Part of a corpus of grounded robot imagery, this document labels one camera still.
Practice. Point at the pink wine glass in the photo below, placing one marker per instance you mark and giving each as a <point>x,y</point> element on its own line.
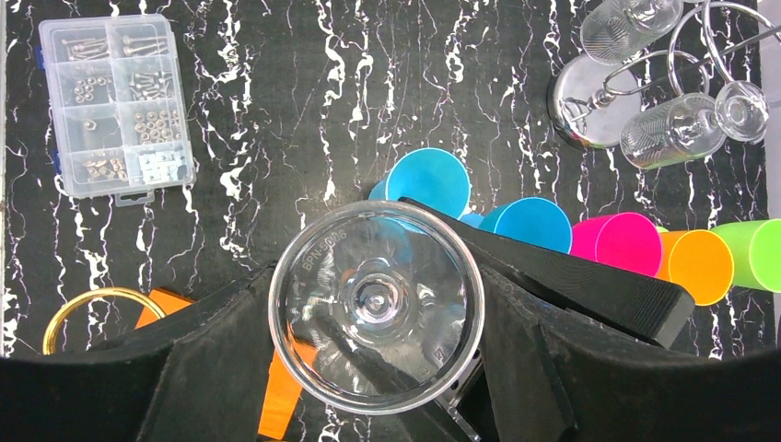
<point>627,241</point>

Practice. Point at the clear glass on silver rack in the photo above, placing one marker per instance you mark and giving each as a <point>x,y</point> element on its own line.
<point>695,125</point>

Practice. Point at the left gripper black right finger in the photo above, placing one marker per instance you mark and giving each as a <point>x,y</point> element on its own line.
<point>553,376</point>

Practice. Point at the clear plastic organizer box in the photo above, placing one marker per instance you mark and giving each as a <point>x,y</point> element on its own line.
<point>117,106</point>

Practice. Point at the silver wire glass rack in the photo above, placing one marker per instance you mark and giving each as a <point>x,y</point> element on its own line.
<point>589,103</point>

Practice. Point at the clear glass rear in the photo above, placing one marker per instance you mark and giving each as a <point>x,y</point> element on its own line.
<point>617,29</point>

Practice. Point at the blue wine glass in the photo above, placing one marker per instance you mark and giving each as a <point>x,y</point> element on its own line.
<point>533,220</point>
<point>431,176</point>

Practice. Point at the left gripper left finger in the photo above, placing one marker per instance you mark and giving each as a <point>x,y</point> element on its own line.
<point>200,374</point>

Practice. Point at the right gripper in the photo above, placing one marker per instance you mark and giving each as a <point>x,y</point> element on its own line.
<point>643,307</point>

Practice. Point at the gold wire rack wooden base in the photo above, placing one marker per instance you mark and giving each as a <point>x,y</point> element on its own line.
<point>282,392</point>

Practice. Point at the upright blue wine glass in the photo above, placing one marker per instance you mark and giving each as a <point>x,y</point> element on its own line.
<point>431,176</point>

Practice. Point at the green wine glass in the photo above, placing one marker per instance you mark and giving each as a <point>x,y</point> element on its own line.
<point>755,248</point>

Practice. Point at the orange wine glass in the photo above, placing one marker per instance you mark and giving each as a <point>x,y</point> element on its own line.
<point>698,260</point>

